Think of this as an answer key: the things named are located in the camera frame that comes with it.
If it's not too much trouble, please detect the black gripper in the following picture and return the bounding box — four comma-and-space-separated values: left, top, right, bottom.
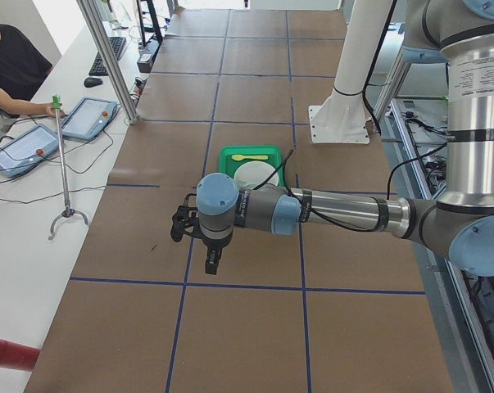
202, 235, 232, 274

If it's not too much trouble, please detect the yellow plastic spoon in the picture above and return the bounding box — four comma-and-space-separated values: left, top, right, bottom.
231, 154, 269, 161

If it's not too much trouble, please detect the green plastic tray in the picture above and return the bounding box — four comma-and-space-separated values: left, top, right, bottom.
219, 145, 285, 186

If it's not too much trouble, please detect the far teach pendant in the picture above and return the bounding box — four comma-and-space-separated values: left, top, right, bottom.
61, 97, 118, 141

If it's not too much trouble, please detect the teach pendant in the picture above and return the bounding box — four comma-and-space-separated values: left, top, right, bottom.
0, 124, 58, 178
61, 97, 118, 141

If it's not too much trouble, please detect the near teach pendant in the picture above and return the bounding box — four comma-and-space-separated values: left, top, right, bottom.
0, 124, 58, 178

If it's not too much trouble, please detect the black computer box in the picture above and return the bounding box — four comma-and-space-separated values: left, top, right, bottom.
137, 39, 160, 74

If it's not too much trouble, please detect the black computer mouse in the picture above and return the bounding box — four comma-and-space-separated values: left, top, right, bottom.
84, 76, 103, 88

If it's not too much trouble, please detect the black keyboard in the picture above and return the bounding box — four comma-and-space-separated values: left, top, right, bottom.
88, 36, 128, 77

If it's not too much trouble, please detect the red fire extinguisher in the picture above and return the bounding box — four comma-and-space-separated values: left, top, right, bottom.
0, 339, 40, 372

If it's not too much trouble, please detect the person in black shirt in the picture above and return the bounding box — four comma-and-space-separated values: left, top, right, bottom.
0, 24, 53, 115

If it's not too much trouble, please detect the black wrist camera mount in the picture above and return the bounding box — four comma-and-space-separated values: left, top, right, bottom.
170, 193, 202, 242

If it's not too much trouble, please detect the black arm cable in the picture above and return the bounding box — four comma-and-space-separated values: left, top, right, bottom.
254, 149, 452, 233

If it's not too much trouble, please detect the green handled grabber tool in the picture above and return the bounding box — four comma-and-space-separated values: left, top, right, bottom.
48, 94, 88, 241

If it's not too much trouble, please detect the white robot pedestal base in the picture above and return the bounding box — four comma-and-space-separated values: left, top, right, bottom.
309, 0, 396, 144

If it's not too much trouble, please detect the aluminium frame post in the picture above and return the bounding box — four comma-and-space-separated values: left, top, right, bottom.
77, 0, 138, 124

